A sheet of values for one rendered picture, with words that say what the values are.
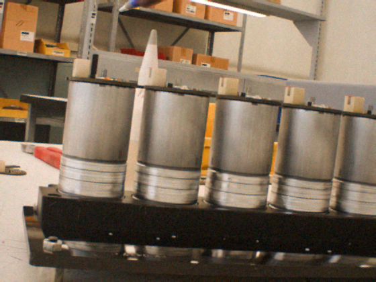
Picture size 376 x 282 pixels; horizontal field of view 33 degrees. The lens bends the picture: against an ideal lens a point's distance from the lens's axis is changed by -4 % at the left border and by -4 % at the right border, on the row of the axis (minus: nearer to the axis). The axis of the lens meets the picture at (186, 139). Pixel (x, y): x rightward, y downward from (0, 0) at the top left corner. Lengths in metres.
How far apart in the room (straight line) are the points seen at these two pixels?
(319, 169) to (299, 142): 0.01
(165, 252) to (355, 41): 6.09
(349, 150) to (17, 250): 0.14
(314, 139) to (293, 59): 6.06
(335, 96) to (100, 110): 0.45
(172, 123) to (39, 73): 4.66
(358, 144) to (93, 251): 0.12
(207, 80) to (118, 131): 2.78
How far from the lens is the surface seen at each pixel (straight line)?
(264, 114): 0.24
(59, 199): 0.22
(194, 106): 0.23
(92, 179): 0.22
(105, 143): 0.22
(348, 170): 0.27
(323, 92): 0.66
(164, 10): 4.83
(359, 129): 0.26
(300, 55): 6.38
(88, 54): 2.73
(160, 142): 0.23
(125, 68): 2.77
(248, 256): 0.21
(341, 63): 6.35
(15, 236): 0.25
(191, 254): 0.20
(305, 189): 0.25
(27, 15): 4.41
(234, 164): 0.24
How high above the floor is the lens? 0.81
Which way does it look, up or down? 3 degrees down
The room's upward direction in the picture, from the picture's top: 7 degrees clockwise
